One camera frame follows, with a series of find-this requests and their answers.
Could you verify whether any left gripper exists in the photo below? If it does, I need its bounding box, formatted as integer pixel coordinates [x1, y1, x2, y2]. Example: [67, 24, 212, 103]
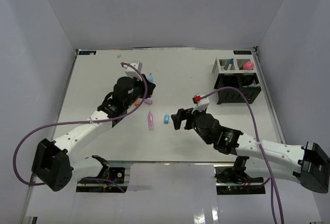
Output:
[125, 75, 156, 109]

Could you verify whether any blue highlighter cap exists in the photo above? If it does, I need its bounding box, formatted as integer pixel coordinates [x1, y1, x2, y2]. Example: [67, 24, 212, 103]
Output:
[163, 114, 170, 124]

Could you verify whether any purple highlighter cap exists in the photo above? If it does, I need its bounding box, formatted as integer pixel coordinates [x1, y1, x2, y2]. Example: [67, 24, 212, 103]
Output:
[144, 99, 153, 105]

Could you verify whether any blue stubby highlighter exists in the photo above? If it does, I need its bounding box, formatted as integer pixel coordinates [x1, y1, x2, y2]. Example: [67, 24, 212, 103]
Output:
[148, 73, 154, 83]

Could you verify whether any pink stubby highlighter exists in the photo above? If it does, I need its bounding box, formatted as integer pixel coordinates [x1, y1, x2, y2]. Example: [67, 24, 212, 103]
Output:
[147, 111, 154, 131]

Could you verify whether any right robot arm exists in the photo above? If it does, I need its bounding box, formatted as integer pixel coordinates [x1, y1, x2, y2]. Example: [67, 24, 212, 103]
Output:
[171, 108, 329, 194]

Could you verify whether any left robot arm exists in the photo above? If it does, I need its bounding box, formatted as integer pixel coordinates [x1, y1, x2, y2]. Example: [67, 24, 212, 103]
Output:
[31, 77, 156, 192]

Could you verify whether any left blue table label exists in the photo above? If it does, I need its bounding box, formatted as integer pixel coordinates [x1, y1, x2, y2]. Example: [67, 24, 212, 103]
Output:
[78, 50, 96, 56]

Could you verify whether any blue table label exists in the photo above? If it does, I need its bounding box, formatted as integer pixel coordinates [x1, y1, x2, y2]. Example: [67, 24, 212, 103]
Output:
[233, 50, 252, 55]
[78, 50, 96, 56]

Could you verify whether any black mesh organizer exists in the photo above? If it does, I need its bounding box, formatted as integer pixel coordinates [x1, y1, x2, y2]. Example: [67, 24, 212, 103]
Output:
[214, 73, 261, 105]

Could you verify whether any white mesh organizer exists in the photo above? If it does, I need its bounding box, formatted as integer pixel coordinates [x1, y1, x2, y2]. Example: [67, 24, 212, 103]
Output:
[211, 58, 257, 76]

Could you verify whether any right blue table label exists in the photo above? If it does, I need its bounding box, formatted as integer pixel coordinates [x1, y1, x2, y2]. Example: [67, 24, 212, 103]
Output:
[233, 50, 252, 55]

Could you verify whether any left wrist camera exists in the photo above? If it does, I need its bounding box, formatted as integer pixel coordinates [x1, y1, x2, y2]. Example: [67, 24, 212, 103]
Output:
[122, 61, 142, 79]

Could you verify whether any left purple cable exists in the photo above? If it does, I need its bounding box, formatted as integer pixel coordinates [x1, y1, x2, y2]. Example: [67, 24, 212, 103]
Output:
[12, 62, 149, 193]

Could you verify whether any purple cable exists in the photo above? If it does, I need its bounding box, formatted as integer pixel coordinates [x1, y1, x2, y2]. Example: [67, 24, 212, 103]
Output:
[200, 87, 284, 224]
[12, 62, 149, 193]

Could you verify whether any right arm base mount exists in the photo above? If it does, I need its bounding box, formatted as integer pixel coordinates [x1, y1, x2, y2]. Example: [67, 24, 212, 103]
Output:
[214, 165, 266, 196]

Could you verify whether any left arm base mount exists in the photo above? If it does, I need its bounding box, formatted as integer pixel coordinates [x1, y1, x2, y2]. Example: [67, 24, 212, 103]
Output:
[76, 167, 130, 193]

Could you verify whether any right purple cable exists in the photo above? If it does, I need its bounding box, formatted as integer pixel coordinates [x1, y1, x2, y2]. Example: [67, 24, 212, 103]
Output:
[200, 87, 284, 224]

